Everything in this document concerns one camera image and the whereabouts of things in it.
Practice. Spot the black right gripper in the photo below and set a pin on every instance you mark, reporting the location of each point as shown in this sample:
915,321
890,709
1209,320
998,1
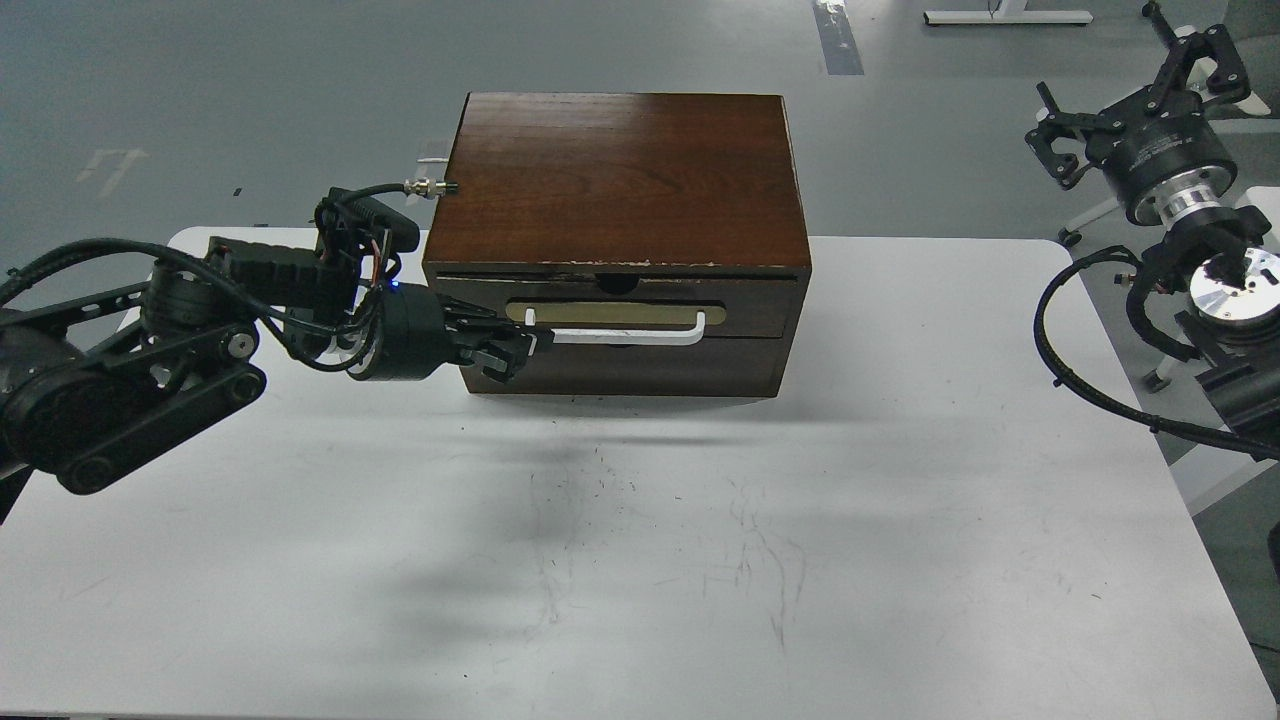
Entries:
1137,151

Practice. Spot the dark wooden cabinet box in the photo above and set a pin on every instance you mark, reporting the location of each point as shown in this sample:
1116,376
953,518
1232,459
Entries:
618,186

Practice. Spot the grey floor tape strip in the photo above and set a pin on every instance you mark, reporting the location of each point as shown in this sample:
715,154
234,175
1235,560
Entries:
840,52

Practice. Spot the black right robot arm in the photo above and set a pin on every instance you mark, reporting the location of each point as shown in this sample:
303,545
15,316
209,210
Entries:
1208,290

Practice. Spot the white table base far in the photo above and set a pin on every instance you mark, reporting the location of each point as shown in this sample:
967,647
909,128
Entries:
1007,13

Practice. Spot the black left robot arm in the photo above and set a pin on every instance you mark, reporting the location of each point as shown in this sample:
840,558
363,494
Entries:
117,351

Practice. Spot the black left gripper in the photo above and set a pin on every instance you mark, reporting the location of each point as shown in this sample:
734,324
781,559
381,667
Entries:
411,339

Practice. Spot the wooden drawer with white handle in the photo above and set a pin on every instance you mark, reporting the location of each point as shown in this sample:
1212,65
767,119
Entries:
734,308

